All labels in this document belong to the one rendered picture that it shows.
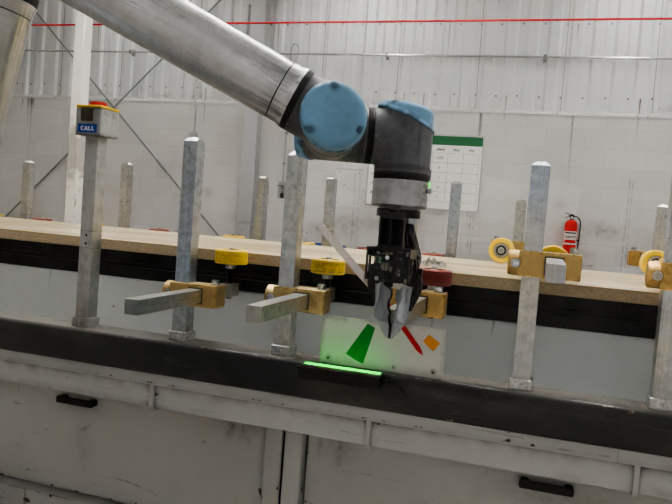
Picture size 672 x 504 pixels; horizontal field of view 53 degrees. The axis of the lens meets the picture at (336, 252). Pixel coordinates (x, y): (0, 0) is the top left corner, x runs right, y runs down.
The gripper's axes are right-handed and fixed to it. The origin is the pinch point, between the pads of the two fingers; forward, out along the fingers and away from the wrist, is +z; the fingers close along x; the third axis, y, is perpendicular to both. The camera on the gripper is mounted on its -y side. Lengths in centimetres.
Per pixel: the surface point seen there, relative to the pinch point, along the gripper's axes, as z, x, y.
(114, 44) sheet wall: -241, -586, -724
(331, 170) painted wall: -82, -251, -733
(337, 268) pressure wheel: -6.4, -22.0, -39.0
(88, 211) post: -15, -80, -25
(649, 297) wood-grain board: -7, 45, -46
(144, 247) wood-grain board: -6, -77, -45
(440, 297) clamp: -3.9, 4.2, -24.5
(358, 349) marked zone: 8.7, -11.7, -24.5
